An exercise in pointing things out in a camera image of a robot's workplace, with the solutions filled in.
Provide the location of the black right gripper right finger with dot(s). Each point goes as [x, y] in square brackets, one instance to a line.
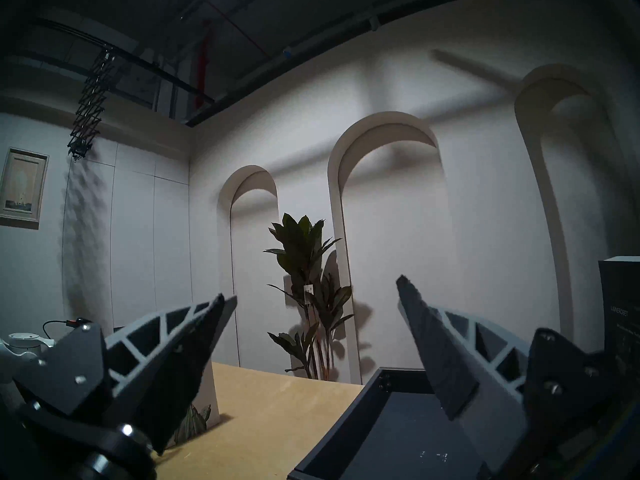
[450, 364]

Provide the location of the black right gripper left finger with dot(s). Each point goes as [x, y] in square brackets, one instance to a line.
[165, 364]

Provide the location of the black Fashion book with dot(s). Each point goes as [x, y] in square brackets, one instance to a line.
[622, 294]

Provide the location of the grey Statue of Liberty book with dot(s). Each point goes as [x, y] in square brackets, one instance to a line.
[205, 419]

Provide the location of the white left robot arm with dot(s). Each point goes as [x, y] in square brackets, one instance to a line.
[20, 349]

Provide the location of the tall dark green plant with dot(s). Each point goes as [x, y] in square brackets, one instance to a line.
[300, 244]

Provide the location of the light wooden table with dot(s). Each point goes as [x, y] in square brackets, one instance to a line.
[265, 424]

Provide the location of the red ceiling pipe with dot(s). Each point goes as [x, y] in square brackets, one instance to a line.
[203, 69]

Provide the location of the black scissor lattice hanger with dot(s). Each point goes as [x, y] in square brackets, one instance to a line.
[92, 94]

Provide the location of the black three-tier shelf cart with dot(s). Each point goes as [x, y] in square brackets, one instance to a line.
[390, 434]

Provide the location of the framed wall picture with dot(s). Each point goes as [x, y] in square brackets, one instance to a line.
[22, 184]

